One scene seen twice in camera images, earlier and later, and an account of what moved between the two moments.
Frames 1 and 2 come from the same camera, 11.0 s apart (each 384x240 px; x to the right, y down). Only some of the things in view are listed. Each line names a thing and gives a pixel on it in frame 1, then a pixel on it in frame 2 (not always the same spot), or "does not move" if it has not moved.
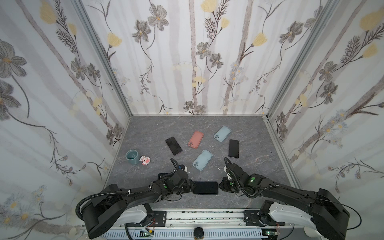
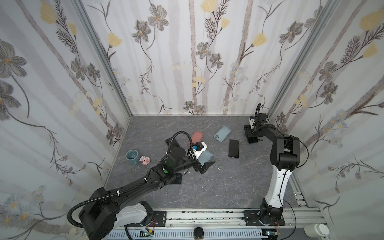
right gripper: x=226 y=184 to x=252 y=132
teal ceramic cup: x=132 y=156 does not move
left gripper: x=189 y=185 to x=202 y=169
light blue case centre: x=202 y=160 does not move
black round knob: x=198 y=232 does not move
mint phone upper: x=222 y=133 does not move
